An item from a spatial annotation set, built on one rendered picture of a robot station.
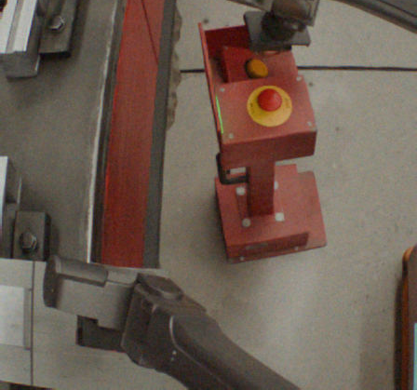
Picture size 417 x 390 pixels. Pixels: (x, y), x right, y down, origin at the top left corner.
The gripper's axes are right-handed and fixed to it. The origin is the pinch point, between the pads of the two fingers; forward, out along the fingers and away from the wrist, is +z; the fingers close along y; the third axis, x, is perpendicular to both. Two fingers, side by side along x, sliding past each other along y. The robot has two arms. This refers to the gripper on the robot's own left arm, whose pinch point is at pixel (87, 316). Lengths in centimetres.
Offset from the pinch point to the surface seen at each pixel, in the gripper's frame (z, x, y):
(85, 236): 15.7, 3.7, -14.8
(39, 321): 6.3, -5.1, 0.9
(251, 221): 70, 59, -40
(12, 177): 16.2, -8.8, -21.7
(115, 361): 1.1, 4.3, 5.3
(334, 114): 71, 84, -73
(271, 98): 9, 30, -40
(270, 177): 46, 51, -42
